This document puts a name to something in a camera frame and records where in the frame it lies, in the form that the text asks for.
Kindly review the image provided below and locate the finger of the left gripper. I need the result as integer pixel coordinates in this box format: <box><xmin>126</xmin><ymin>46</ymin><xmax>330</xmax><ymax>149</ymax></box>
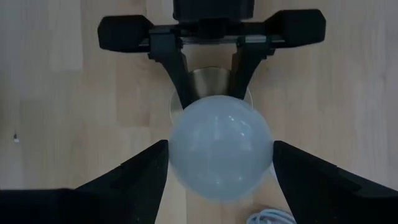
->
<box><xmin>148</xmin><ymin>32</ymin><xmax>195</xmax><ymax>110</ymax></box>
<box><xmin>229</xmin><ymin>37</ymin><xmax>274</xmax><ymax>100</ymax></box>

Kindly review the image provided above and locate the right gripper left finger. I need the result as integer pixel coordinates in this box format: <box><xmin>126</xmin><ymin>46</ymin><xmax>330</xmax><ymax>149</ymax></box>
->
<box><xmin>0</xmin><ymin>140</ymin><xmax>169</xmax><ymax>224</ymax></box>

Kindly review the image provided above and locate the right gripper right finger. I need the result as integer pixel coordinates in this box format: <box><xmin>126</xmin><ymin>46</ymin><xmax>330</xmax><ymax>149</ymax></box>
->
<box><xmin>272</xmin><ymin>140</ymin><xmax>398</xmax><ymax>224</ymax></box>

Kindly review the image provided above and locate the brushed metal lamp base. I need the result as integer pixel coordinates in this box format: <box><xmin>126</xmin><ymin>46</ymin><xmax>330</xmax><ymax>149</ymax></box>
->
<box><xmin>169</xmin><ymin>66</ymin><xmax>254</xmax><ymax>125</ymax></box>

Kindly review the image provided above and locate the white lightbulb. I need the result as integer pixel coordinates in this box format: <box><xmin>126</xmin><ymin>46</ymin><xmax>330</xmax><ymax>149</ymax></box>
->
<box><xmin>167</xmin><ymin>95</ymin><xmax>274</xmax><ymax>202</ymax></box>

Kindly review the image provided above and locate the white lamp cord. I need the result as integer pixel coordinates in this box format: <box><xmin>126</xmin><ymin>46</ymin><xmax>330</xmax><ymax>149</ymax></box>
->
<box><xmin>246</xmin><ymin>208</ymin><xmax>298</xmax><ymax>224</ymax></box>

